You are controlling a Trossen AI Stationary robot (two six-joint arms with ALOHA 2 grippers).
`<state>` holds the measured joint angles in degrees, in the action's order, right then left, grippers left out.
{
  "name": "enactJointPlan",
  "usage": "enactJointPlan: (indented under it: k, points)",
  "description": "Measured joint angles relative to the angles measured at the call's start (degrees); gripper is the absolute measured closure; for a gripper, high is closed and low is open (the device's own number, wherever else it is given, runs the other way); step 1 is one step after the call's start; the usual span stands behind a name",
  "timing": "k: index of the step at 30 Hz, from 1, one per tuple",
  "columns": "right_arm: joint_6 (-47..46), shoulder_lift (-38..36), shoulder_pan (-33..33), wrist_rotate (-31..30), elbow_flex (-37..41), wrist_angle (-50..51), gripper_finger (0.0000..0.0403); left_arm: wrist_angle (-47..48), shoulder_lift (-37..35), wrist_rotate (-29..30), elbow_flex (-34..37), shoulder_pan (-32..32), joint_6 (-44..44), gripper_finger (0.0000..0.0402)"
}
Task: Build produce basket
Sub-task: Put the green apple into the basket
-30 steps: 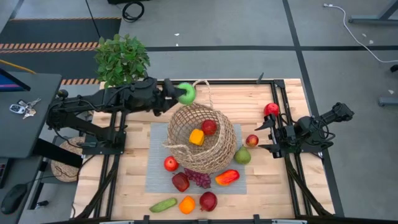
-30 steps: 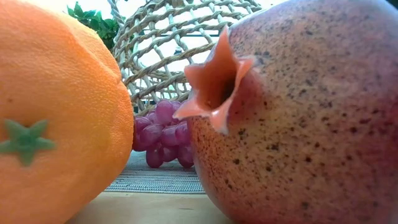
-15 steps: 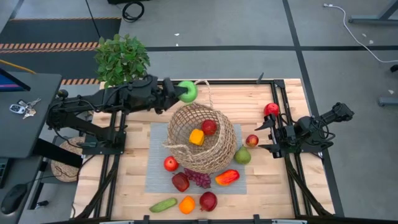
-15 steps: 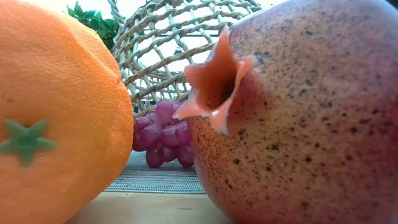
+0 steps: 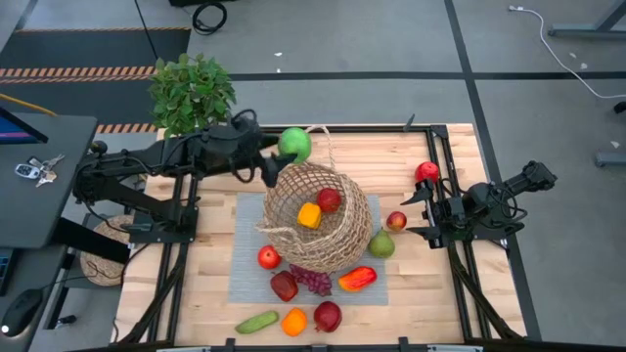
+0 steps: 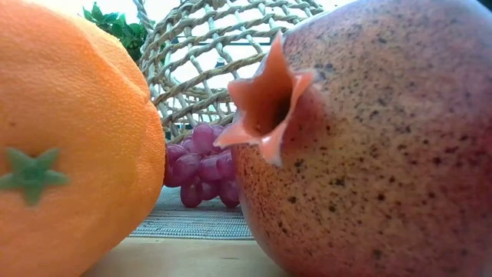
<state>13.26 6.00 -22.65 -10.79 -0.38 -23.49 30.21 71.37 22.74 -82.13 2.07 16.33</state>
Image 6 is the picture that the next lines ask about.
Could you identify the speckled red pomegranate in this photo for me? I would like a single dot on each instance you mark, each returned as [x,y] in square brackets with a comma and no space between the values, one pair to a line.
[365,154]

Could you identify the orange plastic orange fruit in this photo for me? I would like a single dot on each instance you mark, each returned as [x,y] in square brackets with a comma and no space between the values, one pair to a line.
[77,115]

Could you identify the purple grape bunch with leaf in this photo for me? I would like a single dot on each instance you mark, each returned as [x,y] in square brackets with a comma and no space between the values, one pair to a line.
[207,169]

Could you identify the grey woven placemat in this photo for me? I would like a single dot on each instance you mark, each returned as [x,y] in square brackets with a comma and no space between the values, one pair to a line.
[192,223]

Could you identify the green leafy artificial plant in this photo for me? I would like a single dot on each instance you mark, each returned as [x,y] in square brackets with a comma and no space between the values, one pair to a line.
[123,31]

